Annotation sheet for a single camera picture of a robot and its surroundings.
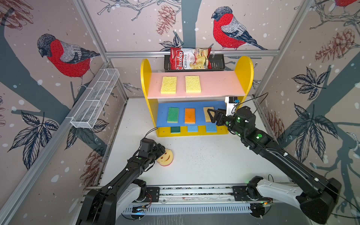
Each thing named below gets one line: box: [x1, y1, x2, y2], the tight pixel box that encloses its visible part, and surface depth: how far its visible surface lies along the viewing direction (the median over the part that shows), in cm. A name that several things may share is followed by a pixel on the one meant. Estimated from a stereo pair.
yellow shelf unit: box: [140, 56, 255, 137], surface depth 74 cm
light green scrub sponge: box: [166, 106, 180, 124], surface depth 92 cm
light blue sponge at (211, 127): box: [206, 122, 218, 133], surface depth 100 cm
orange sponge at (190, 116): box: [184, 107, 196, 125], surface depth 91 cm
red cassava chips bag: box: [170, 47, 212, 71], surface depth 89 cm
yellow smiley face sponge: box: [156, 148, 174, 167], surface depth 85 cm
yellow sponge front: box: [184, 75, 202, 94], surface depth 71 cm
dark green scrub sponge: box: [170, 126, 181, 135], surface depth 99 cm
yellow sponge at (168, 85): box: [160, 75, 178, 95], surface depth 71 cm
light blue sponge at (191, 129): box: [187, 125, 198, 133], surface depth 100 cm
